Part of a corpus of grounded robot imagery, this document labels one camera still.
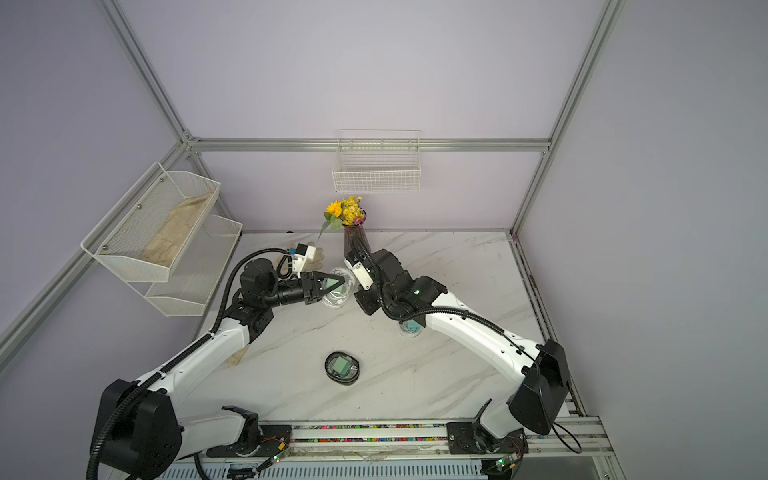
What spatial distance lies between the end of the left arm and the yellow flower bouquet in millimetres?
287

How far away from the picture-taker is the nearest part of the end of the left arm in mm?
606

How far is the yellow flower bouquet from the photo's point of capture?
0.94 m
